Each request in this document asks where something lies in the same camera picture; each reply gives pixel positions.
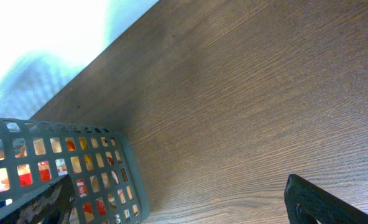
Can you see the beige snack bag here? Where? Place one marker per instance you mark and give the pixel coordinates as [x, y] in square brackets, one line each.
[44, 171]

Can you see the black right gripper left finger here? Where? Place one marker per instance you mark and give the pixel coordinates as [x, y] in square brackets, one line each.
[50, 203]

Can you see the grey plastic basket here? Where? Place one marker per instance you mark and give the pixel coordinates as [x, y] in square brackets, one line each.
[78, 174]

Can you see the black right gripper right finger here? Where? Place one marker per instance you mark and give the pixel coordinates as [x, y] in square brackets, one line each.
[307, 203]

